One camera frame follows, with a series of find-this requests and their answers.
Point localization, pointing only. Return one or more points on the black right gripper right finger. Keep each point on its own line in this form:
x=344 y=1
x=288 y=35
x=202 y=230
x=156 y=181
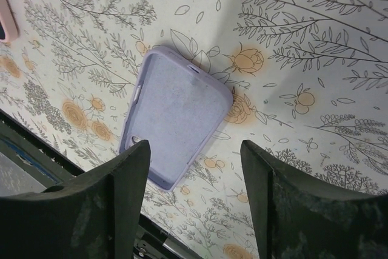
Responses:
x=296 y=215

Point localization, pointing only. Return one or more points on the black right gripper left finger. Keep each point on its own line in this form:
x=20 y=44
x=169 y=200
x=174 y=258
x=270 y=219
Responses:
x=94 y=215

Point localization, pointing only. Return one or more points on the lilac phone case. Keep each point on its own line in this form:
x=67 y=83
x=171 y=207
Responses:
x=176 y=107

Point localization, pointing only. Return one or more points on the phone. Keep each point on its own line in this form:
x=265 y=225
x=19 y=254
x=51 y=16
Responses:
x=9 y=29

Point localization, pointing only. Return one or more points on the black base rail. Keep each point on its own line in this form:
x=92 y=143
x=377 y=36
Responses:
x=30 y=165

